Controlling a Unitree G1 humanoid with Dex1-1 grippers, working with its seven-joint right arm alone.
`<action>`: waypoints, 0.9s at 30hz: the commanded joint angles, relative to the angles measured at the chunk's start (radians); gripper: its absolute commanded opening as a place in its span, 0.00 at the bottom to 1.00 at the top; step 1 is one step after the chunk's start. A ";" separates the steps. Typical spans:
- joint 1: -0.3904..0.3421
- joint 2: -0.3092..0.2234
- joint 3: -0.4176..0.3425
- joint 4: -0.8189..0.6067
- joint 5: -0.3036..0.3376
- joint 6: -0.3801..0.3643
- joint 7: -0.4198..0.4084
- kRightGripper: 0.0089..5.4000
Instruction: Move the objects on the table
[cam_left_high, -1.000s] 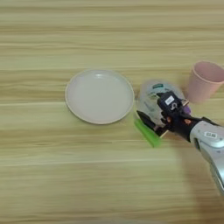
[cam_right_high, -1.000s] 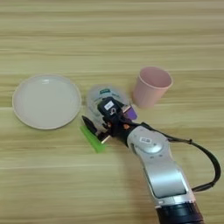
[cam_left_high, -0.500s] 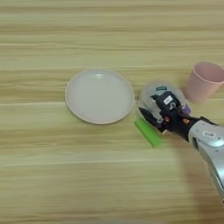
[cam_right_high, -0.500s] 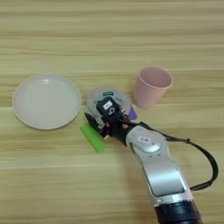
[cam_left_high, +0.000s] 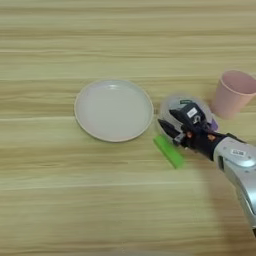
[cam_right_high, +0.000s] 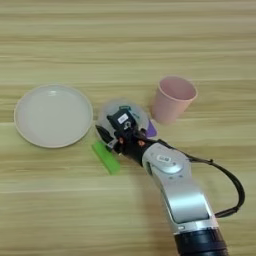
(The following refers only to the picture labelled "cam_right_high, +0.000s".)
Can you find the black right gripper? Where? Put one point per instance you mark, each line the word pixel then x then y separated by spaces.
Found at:
pixel 131 146

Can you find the clear tape roll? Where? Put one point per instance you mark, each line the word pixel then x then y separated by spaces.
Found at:
pixel 106 113

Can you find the green rectangular block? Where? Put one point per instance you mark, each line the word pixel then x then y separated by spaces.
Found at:
pixel 108 160

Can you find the pink plastic cup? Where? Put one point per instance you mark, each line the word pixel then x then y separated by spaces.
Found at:
pixel 173 100

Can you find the white round plate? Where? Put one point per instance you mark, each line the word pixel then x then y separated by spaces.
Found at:
pixel 50 115

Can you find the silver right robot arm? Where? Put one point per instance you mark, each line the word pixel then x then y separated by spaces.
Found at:
pixel 183 193

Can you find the purple rectangular block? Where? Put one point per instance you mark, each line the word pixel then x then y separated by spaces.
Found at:
pixel 152 129

